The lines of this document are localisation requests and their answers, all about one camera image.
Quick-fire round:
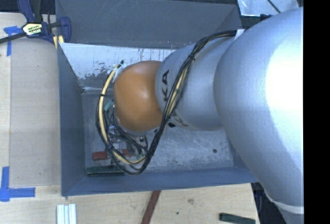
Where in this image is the dark green flat block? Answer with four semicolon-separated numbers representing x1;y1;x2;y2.
86;165;126;177

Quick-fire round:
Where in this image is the grey metal bin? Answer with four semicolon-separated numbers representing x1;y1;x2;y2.
54;0;259;197

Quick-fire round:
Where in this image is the pale wood board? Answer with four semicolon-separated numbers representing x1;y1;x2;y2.
9;37;62;188

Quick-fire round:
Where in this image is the red-brown flat block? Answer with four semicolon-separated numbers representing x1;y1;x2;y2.
140;190;162;224
92;149;130;161

